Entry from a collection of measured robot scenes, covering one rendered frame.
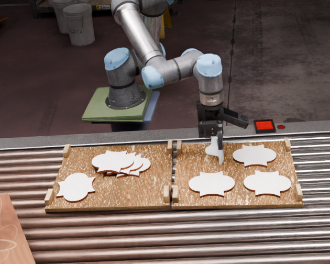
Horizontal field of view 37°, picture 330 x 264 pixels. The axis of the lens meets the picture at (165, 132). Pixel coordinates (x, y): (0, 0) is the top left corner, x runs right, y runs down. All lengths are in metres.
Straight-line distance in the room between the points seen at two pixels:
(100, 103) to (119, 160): 0.58
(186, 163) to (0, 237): 0.68
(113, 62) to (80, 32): 3.22
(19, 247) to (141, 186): 0.48
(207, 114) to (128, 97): 0.67
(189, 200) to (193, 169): 0.16
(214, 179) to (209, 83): 0.34
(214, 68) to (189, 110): 2.44
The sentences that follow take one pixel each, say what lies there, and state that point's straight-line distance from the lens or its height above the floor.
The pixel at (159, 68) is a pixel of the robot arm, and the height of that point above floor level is 1.31.
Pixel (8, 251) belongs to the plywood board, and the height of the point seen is 1.04.
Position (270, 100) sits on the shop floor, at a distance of 4.07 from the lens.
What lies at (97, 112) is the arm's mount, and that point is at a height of 0.89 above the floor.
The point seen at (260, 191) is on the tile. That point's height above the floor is 0.95.
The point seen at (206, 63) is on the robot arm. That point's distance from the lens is 1.52.
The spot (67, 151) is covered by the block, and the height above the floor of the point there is 0.96.
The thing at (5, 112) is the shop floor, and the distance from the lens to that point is 4.37.
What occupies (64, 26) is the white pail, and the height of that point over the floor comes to 0.09.
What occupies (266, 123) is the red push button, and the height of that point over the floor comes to 0.93.
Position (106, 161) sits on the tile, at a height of 0.97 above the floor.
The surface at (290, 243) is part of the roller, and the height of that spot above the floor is 0.92.
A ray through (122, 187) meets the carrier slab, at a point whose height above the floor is 0.94.
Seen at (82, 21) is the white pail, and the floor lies 0.26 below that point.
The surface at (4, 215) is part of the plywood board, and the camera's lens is 1.55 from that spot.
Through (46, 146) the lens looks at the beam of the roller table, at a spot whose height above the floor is 0.91.
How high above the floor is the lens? 1.99
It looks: 32 degrees down
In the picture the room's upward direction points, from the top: 5 degrees counter-clockwise
